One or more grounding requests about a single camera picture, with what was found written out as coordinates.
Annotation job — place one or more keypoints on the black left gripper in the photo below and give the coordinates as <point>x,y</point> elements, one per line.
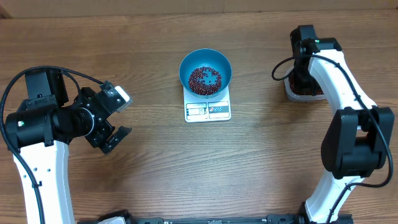
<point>110,145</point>

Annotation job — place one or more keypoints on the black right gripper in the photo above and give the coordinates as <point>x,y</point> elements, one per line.
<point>301,84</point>

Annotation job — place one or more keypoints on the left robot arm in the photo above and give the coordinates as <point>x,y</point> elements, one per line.
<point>39,134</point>

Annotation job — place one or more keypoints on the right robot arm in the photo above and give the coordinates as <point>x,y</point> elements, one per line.
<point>355,143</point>

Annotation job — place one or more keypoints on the white digital kitchen scale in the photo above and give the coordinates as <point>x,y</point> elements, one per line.
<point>200,110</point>

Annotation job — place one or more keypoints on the blue bowl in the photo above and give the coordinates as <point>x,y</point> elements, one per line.
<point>205,58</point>

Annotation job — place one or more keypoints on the red beans in bowl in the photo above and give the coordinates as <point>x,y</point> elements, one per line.
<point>205,81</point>

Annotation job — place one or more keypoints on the clear plastic container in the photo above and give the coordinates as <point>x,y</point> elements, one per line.
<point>300,98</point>

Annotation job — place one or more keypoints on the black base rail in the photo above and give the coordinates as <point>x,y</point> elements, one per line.
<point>123,216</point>

